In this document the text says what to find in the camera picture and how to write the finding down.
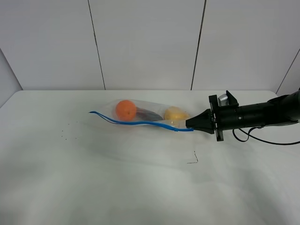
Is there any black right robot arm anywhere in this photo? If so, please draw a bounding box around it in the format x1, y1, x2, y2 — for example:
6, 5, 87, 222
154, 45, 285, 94
185, 91, 300, 142

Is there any yellow pear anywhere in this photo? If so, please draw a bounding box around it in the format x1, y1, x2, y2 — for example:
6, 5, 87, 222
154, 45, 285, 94
164, 106, 190, 120

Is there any clear zip bag blue seal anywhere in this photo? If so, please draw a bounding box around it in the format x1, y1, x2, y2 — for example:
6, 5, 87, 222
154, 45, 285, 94
90, 99, 194, 132

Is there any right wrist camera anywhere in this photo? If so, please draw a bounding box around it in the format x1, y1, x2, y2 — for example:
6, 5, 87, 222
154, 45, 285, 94
217, 90, 239, 106

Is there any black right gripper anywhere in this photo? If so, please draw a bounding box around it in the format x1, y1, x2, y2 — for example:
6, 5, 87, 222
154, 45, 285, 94
186, 95, 237, 142

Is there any dark purple eggplant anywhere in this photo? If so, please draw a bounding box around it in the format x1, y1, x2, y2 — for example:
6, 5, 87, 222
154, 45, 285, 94
136, 107, 163, 121

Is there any orange fruit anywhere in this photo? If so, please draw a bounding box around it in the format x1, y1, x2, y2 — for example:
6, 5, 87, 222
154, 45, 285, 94
115, 100, 137, 121

